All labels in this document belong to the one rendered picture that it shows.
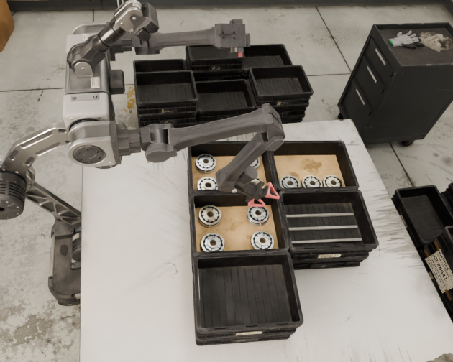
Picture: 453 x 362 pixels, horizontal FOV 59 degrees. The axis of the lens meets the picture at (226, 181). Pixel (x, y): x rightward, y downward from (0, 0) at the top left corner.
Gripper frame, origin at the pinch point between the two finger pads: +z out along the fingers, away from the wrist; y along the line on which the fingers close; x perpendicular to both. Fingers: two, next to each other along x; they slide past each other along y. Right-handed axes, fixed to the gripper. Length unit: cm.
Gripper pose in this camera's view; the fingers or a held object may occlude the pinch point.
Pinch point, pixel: (270, 200)
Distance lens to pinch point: 171.7
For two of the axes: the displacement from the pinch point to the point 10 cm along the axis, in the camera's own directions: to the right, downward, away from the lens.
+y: -5.3, 3.8, 7.5
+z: 8.2, 4.6, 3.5
